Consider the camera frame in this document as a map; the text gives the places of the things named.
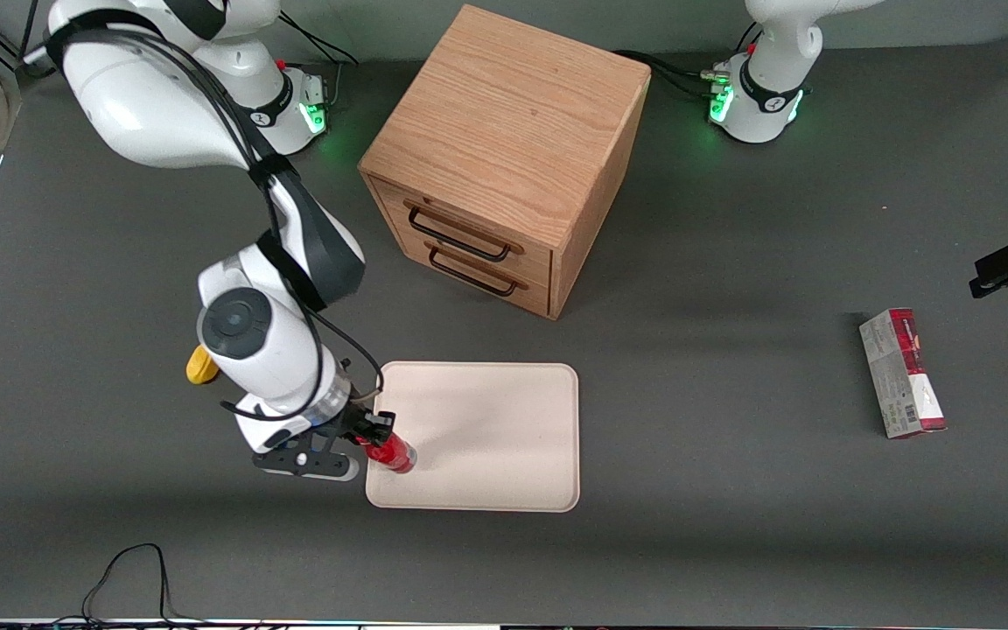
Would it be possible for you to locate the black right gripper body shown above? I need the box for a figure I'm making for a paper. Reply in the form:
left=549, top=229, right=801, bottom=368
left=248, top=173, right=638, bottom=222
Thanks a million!
left=325, top=404, right=377, bottom=458

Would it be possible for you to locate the red coke bottle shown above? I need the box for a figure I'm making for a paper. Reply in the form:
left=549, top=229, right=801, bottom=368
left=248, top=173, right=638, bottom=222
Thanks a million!
left=359, top=430, right=418, bottom=475

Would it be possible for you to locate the cream rectangular tray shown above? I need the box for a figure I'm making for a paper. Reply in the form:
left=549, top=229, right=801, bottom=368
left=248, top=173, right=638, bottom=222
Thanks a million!
left=365, top=361, right=581, bottom=514

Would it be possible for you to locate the grey and red carton box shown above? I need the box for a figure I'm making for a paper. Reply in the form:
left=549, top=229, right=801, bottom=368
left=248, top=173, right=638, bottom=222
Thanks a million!
left=858, top=307, right=949, bottom=439

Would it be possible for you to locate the yellow plastic lemon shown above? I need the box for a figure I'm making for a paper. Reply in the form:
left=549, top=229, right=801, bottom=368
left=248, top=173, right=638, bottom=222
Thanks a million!
left=185, top=344, right=221, bottom=386

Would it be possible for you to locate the wooden drawer cabinet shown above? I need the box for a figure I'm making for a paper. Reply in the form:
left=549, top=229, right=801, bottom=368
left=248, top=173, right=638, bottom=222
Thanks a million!
left=358, top=3, right=652, bottom=321

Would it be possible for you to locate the black metal drawer handle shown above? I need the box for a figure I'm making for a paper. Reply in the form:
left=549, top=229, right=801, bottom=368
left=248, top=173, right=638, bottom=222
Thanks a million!
left=404, top=199, right=525, bottom=263
left=424, top=244, right=529, bottom=298

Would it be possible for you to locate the thin black cable loop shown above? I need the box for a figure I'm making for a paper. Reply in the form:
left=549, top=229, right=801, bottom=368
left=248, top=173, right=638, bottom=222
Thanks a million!
left=30, top=542, right=207, bottom=630

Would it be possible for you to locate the black right arm base cable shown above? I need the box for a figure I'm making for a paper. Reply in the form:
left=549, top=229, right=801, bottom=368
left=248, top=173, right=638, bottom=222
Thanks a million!
left=276, top=13, right=361, bottom=110

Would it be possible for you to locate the black arm base cable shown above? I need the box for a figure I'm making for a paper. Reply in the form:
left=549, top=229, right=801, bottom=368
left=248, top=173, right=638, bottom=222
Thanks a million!
left=276, top=13, right=361, bottom=110
left=612, top=48, right=732, bottom=102

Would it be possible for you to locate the black left arm base cable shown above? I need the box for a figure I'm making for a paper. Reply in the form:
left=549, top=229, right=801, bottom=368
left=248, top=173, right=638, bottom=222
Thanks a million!
left=612, top=48, right=732, bottom=102

